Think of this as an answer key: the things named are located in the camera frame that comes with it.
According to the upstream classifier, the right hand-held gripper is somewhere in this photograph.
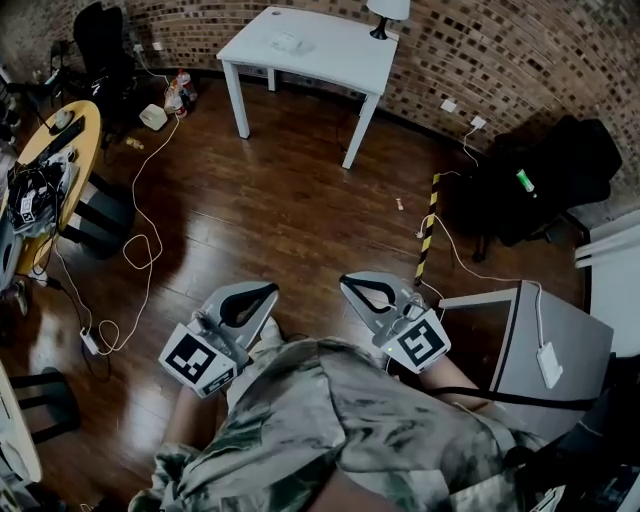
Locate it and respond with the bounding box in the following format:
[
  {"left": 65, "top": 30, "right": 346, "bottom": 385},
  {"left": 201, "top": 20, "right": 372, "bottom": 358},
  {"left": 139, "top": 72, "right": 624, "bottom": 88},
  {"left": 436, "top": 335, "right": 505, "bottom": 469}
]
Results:
[{"left": 339, "top": 271, "right": 451, "bottom": 375}]

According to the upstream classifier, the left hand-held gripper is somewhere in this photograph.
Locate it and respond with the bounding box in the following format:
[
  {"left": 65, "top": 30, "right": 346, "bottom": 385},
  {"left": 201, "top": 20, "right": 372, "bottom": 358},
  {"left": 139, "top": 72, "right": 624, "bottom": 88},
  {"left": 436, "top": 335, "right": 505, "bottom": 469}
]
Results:
[{"left": 158, "top": 281, "right": 279, "bottom": 399}]

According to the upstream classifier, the white lidded wet wipe pack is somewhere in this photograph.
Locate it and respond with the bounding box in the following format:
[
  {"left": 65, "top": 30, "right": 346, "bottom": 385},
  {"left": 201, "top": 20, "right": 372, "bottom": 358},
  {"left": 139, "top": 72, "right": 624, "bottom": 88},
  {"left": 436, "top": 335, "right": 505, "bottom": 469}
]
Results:
[{"left": 267, "top": 30, "right": 316, "bottom": 55}]

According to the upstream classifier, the person's right forearm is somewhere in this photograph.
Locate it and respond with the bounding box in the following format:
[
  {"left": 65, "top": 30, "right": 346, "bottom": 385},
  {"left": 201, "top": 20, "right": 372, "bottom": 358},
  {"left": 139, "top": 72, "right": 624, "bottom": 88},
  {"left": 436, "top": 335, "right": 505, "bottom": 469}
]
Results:
[{"left": 417, "top": 359, "right": 481, "bottom": 401}]

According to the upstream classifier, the person's white left shoe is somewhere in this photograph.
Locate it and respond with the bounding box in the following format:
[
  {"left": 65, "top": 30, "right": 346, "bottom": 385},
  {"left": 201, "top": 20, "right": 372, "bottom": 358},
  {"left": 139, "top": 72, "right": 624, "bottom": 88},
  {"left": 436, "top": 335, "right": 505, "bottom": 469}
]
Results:
[{"left": 259, "top": 317, "right": 284, "bottom": 349}]

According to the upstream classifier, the yellow black striped floor strip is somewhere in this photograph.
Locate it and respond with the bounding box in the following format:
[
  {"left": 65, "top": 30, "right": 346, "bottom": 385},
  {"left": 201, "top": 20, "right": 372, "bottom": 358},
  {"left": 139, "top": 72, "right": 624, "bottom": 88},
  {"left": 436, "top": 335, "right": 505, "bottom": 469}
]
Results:
[{"left": 413, "top": 173, "right": 441, "bottom": 287}]

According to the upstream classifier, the person's tie-dye shirt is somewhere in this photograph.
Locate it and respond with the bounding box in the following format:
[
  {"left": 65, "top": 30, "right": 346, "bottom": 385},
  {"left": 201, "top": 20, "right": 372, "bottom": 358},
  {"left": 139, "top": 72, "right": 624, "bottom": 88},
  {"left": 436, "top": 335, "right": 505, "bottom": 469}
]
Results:
[{"left": 128, "top": 337, "right": 546, "bottom": 512}]

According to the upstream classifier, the black round table base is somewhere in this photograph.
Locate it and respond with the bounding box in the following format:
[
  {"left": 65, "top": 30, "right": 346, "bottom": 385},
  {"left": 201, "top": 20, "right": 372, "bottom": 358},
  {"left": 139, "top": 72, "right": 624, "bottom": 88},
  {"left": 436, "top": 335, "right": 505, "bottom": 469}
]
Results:
[{"left": 59, "top": 172, "right": 136, "bottom": 261}]

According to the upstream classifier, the white power strip on desk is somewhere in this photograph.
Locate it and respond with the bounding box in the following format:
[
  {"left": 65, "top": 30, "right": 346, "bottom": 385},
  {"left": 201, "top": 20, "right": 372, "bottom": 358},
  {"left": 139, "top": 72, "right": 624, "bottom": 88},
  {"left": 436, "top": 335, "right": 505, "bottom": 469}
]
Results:
[{"left": 536, "top": 341, "right": 565, "bottom": 390}]

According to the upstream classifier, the green bottle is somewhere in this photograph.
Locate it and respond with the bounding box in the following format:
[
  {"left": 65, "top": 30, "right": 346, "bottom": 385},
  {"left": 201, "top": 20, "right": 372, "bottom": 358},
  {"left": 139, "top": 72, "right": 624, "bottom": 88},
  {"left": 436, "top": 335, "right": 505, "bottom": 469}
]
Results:
[{"left": 515, "top": 168, "right": 539, "bottom": 199}]

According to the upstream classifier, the grey desk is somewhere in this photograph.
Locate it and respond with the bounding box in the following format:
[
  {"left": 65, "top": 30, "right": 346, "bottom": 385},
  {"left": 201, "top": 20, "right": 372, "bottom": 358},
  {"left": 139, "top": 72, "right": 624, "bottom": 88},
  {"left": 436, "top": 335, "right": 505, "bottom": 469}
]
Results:
[{"left": 438, "top": 280, "right": 615, "bottom": 441}]

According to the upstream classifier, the white plastic box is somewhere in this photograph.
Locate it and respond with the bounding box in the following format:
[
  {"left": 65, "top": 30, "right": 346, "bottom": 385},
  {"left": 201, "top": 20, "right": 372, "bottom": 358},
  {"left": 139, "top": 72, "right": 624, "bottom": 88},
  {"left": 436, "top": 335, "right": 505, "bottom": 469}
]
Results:
[{"left": 138, "top": 103, "right": 169, "bottom": 132}]

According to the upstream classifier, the black office chair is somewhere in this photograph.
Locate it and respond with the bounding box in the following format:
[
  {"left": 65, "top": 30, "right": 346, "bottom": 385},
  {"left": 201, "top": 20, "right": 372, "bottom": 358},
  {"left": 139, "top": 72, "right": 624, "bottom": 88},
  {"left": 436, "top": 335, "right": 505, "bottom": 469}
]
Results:
[{"left": 472, "top": 114, "right": 624, "bottom": 264}]

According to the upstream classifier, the cluster of bottles and cups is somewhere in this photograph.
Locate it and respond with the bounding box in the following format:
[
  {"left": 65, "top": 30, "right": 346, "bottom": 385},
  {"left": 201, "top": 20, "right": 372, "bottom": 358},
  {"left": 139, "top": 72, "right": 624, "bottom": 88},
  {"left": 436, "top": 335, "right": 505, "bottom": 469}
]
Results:
[{"left": 164, "top": 69, "right": 199, "bottom": 119}]

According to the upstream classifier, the white square table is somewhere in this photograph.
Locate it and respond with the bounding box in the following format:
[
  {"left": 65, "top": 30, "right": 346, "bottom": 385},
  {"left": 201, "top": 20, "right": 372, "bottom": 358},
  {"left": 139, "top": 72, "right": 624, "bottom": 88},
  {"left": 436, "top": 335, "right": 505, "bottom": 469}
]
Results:
[{"left": 215, "top": 5, "right": 400, "bottom": 170}]

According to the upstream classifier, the round yellow wooden table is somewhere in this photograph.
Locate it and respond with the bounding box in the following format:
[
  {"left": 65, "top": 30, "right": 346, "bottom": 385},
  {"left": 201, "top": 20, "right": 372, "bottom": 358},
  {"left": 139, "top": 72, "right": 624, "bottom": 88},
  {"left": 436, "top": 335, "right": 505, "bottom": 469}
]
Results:
[{"left": 0, "top": 99, "right": 103, "bottom": 276}]

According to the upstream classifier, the black keyboard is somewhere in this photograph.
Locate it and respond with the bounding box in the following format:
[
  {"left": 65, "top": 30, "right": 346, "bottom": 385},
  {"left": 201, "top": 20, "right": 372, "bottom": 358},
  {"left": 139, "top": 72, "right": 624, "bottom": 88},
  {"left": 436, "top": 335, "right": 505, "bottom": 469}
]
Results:
[{"left": 37, "top": 121, "right": 84, "bottom": 161}]

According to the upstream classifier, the white desk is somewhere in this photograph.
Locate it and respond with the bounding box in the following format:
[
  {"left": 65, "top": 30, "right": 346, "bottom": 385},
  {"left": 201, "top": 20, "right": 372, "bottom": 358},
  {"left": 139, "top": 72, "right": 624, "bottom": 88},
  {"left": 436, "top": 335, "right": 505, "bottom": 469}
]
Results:
[{"left": 0, "top": 359, "right": 44, "bottom": 484}]

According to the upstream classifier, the white table lamp black base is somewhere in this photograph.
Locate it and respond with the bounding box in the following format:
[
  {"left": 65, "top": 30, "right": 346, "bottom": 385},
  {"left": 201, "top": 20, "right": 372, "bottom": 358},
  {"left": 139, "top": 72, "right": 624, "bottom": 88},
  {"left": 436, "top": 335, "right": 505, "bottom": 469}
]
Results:
[{"left": 366, "top": 0, "right": 411, "bottom": 41}]

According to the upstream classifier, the black chair with clutter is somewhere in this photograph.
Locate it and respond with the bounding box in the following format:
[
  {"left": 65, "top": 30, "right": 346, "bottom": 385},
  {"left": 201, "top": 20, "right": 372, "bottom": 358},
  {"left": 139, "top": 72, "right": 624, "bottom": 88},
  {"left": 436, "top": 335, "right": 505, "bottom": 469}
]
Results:
[{"left": 49, "top": 2, "right": 139, "bottom": 131}]

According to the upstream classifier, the white power strip cable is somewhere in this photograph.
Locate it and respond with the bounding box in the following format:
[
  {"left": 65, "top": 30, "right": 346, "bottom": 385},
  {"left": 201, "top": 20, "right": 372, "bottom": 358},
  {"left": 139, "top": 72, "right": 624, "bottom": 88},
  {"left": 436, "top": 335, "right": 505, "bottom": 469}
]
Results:
[{"left": 417, "top": 214, "right": 546, "bottom": 351}]

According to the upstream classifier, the long white floor cable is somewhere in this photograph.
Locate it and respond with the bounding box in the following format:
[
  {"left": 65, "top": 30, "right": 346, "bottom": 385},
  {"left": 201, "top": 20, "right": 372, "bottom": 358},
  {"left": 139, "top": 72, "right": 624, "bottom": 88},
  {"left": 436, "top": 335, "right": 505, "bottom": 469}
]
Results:
[{"left": 52, "top": 114, "right": 181, "bottom": 357}]

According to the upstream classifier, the white plug cable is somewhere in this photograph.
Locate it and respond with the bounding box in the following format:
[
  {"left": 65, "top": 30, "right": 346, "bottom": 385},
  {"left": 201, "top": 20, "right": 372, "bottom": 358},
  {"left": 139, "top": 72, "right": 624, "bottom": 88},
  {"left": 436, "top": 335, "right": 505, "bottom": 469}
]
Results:
[{"left": 462, "top": 127, "right": 481, "bottom": 169}]

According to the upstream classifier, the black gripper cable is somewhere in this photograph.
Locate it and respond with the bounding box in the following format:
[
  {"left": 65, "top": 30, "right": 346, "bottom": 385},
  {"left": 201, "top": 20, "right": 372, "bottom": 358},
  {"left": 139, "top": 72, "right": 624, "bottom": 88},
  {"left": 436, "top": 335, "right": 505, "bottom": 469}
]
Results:
[{"left": 434, "top": 384, "right": 596, "bottom": 411}]

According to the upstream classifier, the black stool frame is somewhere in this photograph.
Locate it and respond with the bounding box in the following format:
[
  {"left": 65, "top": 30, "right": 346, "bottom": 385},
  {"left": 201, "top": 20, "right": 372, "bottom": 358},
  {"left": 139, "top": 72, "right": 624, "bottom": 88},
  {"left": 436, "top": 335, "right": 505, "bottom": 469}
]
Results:
[{"left": 9, "top": 367, "right": 81, "bottom": 444}]

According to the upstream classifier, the pile of cables and devices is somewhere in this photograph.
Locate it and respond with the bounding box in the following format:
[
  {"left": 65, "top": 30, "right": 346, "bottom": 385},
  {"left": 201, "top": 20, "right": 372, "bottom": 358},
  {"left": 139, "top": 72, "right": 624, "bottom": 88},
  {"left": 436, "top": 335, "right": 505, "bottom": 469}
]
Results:
[{"left": 7, "top": 149, "right": 81, "bottom": 236}]

